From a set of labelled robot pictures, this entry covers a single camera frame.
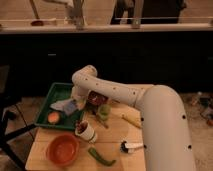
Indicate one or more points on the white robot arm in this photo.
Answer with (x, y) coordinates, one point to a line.
(166, 136)

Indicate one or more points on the green plastic tray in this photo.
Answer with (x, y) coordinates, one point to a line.
(58, 91)

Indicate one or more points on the dark red bowl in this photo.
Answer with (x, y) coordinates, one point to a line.
(96, 99)

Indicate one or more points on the wooden table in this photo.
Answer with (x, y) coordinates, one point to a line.
(107, 145)

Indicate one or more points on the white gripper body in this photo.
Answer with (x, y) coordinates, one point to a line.
(80, 96)

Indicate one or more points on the orange round fruit toy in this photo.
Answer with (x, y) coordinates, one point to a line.
(53, 117)

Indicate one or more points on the white cup with contents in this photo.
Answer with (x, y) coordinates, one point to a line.
(85, 131)

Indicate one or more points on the orange plastic bowl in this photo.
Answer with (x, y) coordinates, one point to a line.
(63, 150)

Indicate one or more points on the green small cup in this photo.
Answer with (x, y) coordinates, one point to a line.
(103, 111)

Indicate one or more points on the white handled brush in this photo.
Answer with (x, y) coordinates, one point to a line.
(130, 147)

